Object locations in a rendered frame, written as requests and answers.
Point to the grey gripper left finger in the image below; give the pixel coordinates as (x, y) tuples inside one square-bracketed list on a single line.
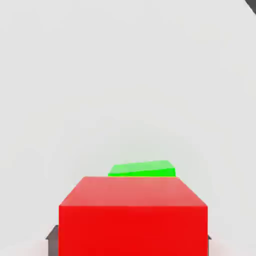
[(53, 243)]

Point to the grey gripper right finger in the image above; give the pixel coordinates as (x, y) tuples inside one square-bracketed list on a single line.
[(209, 246)]

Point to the small red cube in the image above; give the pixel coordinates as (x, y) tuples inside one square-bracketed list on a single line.
[(133, 224)]

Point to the small green cube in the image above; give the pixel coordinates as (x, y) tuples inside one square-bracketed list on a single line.
[(140, 169)]

